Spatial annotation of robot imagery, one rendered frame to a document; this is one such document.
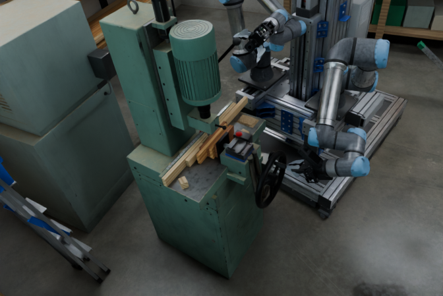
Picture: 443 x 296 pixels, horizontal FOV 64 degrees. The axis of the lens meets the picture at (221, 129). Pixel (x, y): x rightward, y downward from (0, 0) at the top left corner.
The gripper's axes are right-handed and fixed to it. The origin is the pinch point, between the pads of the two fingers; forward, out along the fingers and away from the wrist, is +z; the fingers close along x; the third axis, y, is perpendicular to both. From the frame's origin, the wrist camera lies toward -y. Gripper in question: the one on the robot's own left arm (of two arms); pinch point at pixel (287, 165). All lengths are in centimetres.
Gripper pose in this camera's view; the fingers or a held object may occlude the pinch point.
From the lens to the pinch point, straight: 159.8
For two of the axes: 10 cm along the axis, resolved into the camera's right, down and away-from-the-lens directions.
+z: -6.7, 1.1, 7.3
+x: 5.4, -6.1, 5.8
